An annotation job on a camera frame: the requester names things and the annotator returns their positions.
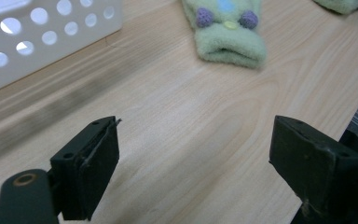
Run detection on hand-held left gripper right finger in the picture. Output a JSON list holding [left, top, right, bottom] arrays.
[[268, 115, 358, 224]]

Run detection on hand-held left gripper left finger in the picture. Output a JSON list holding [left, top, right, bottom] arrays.
[[49, 116, 122, 222]]

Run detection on white perforated plastic basket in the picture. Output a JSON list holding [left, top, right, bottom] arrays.
[[0, 0, 124, 98]]

